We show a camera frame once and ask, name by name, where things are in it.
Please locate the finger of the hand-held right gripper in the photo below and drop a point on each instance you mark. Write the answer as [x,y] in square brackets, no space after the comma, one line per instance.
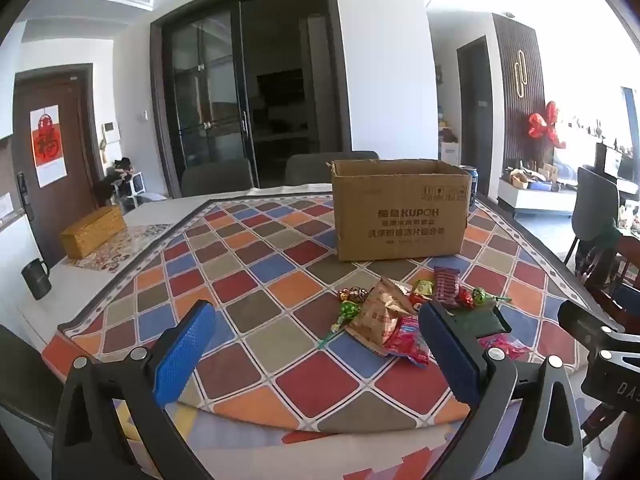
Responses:
[585,322]

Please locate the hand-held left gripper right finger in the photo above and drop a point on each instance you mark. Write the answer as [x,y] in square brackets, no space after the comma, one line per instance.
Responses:
[450,355]

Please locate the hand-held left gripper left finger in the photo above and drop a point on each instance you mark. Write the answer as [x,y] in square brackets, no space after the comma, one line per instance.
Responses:
[185,350]

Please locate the brown cardboard box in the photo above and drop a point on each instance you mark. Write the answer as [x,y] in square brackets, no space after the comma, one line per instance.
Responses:
[400,210]

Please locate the red snack packet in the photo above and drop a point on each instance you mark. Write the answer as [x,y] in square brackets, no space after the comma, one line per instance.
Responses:
[407,340]

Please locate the dark wooden chair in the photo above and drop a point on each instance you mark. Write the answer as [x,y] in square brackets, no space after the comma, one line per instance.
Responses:
[617,280]

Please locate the small red white packet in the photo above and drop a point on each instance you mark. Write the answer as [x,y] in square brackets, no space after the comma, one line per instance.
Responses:
[417,301]

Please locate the green round lollipop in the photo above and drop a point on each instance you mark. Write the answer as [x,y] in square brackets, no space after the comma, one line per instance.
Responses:
[480,296]

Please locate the pink striped snack packet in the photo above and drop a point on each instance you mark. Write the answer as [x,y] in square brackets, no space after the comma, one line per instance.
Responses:
[446,287]

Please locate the green snack packet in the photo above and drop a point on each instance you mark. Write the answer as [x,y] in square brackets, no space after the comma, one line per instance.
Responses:
[423,288]

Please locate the brown snack bag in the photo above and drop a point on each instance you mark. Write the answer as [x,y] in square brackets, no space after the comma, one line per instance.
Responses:
[380,320]

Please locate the red green foil candy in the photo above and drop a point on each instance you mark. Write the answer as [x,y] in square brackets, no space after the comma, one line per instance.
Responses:
[359,293]

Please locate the green lollipop with green stick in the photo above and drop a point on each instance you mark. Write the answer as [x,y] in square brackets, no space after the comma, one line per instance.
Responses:
[348,308]

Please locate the dark upholstered chair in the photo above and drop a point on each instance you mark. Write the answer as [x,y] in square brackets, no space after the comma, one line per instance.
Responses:
[595,205]

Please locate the checkered colourful tablecloth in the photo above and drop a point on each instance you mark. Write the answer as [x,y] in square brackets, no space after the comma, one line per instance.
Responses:
[280,280]

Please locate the patterned table runner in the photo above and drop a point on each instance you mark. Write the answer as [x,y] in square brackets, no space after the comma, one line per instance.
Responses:
[135,242]

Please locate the white low cabinet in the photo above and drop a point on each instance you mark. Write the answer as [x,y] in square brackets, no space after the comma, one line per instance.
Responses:
[537,200]

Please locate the yellow woven tissue box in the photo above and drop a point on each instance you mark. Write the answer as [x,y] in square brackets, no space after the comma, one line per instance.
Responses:
[92,232]

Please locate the pastel floor mat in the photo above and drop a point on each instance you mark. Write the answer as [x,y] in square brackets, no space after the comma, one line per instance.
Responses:
[300,460]

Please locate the dark mug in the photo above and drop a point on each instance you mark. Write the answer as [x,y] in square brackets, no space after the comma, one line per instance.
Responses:
[36,282]

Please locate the blue drink can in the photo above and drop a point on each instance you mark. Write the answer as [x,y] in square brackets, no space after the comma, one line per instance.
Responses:
[470,185]

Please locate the grey dining chair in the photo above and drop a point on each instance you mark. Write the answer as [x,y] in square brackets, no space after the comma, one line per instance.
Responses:
[217,177]
[320,167]

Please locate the black bag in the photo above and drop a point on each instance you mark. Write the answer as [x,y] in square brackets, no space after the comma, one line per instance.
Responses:
[112,180]

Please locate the red balloon decoration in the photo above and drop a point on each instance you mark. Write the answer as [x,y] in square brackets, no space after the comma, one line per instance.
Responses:
[545,127]

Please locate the white storage box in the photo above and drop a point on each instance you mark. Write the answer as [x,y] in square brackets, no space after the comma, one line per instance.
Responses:
[449,154]

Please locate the brown entry door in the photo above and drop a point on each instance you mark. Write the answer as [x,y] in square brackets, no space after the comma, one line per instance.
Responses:
[75,180]

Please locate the white intercom panel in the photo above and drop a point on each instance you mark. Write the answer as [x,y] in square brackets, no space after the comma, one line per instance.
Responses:
[111,132]

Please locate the dark interior door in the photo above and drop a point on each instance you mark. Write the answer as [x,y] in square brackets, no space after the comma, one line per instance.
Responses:
[475,115]

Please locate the red white door poster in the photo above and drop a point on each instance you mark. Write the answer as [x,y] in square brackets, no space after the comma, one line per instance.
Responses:
[48,142]

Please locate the dark sliding glass door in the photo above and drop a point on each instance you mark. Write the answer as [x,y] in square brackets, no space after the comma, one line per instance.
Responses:
[250,85]

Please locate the gold wall ornament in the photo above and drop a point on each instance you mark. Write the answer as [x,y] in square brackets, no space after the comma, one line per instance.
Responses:
[520,72]

